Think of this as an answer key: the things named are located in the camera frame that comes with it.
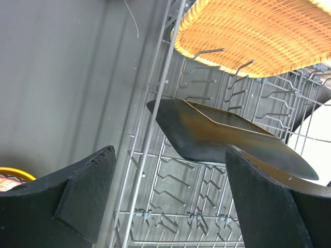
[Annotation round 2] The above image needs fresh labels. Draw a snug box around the red patterned bowl yellow rim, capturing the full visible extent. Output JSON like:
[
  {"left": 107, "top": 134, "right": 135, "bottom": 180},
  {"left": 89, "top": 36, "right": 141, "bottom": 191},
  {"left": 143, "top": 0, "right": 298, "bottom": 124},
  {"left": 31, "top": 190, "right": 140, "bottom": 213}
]
[{"left": 0, "top": 167, "right": 36, "bottom": 192}]

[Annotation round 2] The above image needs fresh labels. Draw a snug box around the black floral square plate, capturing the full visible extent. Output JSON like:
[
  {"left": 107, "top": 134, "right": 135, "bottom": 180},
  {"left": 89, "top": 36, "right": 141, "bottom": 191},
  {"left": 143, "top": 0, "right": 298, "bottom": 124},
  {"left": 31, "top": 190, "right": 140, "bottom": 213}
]
[{"left": 146, "top": 99, "right": 319, "bottom": 180}]

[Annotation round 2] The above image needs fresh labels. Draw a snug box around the yellow woven-pattern plate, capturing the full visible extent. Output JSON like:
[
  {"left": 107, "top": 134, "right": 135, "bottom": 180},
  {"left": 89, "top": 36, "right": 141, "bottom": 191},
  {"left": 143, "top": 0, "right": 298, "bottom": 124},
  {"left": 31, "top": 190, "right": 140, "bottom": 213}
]
[{"left": 170, "top": 1, "right": 330, "bottom": 78}]

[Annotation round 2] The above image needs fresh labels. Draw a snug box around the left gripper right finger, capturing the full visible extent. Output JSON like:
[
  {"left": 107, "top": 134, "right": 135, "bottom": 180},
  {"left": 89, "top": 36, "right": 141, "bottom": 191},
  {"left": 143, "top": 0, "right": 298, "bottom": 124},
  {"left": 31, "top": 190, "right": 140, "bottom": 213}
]
[{"left": 225, "top": 145, "right": 330, "bottom": 247}]

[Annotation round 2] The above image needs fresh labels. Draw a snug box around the white square plate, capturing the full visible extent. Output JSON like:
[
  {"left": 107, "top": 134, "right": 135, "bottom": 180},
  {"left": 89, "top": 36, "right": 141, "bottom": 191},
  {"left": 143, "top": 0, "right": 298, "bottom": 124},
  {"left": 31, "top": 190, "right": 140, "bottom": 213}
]
[{"left": 288, "top": 101, "right": 330, "bottom": 186}]

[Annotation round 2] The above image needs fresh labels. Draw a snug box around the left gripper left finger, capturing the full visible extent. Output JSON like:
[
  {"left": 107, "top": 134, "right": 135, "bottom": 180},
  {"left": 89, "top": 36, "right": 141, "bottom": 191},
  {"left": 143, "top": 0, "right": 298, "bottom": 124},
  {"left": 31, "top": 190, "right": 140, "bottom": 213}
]
[{"left": 1, "top": 145, "right": 116, "bottom": 247}]

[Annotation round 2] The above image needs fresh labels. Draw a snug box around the grey wire dish rack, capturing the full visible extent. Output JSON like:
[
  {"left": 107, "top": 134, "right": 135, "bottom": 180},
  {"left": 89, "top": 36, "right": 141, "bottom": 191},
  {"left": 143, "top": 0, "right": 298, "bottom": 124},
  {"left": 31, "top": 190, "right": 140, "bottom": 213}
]
[{"left": 107, "top": 1, "right": 330, "bottom": 247}]

